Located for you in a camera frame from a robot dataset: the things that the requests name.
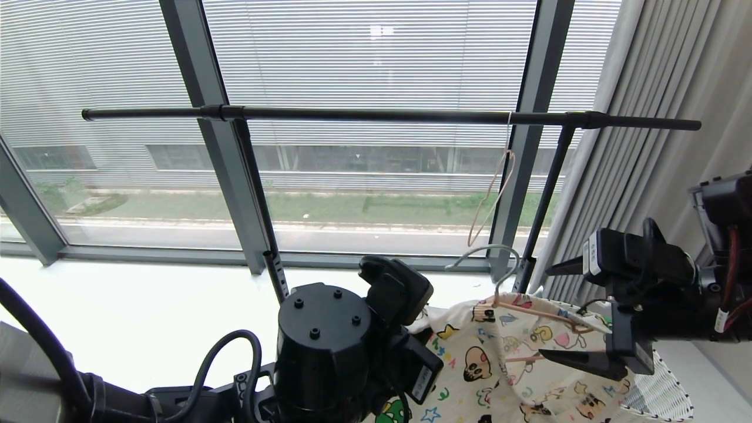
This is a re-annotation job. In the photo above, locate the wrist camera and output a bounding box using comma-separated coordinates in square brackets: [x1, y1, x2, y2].
[582, 217, 700, 291]
[358, 254, 434, 328]

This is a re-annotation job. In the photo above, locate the beige curtain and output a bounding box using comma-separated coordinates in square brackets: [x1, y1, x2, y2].
[529, 0, 752, 306]

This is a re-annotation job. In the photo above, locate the pink clothes hanger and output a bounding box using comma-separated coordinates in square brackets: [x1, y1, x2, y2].
[445, 244, 613, 365]
[467, 112, 516, 247]

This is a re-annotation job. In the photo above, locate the black cable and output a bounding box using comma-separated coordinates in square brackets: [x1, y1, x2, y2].
[0, 276, 263, 423]

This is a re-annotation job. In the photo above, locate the white laundry basket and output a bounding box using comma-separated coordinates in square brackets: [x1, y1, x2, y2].
[532, 288, 695, 423]

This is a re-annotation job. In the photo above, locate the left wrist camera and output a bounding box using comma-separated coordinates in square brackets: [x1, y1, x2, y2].
[358, 254, 434, 328]

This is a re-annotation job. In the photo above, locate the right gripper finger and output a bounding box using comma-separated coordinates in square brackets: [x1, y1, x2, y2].
[538, 348, 628, 381]
[545, 256, 588, 278]

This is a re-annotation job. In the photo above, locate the window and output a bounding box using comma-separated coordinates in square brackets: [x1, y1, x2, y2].
[0, 0, 623, 274]

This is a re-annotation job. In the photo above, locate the black clothes rack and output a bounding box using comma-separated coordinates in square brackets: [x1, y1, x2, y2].
[82, 105, 701, 306]

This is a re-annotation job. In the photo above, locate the cream printed garment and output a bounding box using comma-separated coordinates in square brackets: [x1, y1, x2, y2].
[361, 293, 632, 423]

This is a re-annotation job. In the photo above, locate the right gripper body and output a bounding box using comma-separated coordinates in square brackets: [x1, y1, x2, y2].
[608, 282, 723, 377]

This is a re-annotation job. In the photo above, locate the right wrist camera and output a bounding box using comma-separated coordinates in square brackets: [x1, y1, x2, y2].
[582, 217, 700, 291]

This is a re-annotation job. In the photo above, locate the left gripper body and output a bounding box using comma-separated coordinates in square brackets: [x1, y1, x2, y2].
[367, 326, 445, 412]

